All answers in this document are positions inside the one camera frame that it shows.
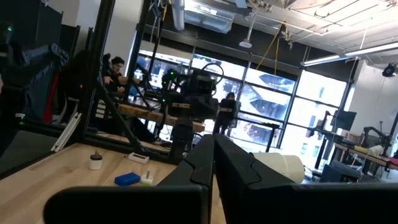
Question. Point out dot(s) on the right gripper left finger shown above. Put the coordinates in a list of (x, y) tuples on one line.
[(186, 202)]

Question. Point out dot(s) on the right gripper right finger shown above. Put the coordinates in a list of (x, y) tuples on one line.
[(264, 202)]

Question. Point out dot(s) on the blue digital timer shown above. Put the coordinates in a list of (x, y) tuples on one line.
[(127, 179)]

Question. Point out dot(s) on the white timer with grey display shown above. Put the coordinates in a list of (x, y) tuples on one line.
[(138, 157)]

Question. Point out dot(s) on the black background robot arm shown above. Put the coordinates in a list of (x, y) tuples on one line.
[(376, 135)]

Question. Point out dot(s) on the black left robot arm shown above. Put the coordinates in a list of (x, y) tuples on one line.
[(182, 140)]

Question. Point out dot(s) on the white cylindrical tube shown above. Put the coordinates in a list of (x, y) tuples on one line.
[(280, 168)]

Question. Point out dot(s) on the green plastic cup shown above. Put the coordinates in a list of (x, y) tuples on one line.
[(146, 179)]

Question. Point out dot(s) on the black box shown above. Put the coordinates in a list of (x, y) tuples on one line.
[(339, 172)]

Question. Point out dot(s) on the person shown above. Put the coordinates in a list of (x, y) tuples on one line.
[(115, 76), (226, 113)]

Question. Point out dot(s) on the black and white adapter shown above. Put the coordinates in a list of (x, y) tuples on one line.
[(95, 161)]

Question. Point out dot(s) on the wooden background table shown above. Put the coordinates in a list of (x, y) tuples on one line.
[(140, 113)]

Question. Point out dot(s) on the background work desk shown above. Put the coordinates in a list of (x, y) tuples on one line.
[(367, 155)]

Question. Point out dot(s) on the black monitor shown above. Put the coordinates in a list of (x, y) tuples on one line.
[(344, 119)]

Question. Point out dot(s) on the white bar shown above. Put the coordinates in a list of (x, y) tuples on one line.
[(66, 132)]

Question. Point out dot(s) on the white pendant lamp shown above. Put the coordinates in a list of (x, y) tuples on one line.
[(245, 44)]

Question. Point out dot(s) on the fluorescent ceiling light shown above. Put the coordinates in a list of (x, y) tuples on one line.
[(348, 54)]

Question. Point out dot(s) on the black ceiling camera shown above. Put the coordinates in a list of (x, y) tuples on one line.
[(388, 70)]

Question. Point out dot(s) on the translucent ceiling duct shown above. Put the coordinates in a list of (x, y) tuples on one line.
[(208, 15)]

